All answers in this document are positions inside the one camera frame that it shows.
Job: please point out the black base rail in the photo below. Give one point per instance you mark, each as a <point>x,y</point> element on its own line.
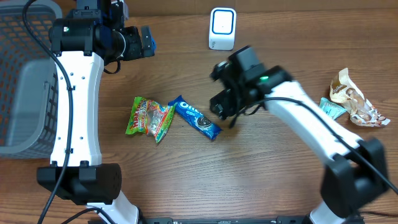
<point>277,220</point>

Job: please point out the light teal snack packet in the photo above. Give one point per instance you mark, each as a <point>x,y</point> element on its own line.
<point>331,109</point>

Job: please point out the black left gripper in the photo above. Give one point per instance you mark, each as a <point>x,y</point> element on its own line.
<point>137,50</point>

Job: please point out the blue Oreo cookie pack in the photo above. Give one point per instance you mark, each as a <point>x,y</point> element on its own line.
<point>195,118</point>

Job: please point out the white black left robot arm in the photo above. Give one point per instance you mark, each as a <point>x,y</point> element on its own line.
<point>91,36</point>

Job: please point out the grey plastic mesh basket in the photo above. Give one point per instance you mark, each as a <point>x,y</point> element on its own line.
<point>29,90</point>

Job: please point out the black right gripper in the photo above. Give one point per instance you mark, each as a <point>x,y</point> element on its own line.
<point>221,102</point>

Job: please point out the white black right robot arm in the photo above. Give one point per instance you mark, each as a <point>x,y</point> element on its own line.
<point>355,169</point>

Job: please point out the green Haribo gummy bag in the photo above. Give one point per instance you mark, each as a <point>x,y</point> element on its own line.
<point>150,118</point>

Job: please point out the white barcode scanner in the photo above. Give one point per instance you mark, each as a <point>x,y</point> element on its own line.
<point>222,29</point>

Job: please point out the beige brown cookie pouch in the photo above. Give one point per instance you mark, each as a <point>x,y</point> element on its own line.
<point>362,112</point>

